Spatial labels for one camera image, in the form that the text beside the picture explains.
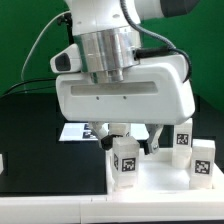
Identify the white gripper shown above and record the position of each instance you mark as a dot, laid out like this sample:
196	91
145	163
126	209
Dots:
153	92

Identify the white square tabletop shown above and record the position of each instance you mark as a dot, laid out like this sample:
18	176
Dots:
155	173

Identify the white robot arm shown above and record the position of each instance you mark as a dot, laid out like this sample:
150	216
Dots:
116	72

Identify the white paper with markers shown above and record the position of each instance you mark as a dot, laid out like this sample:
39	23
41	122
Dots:
81	132

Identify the white L-shaped obstacle wall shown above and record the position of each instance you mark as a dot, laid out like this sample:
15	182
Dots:
116	207

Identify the black camera stand pole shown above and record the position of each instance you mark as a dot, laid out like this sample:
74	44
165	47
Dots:
67	19

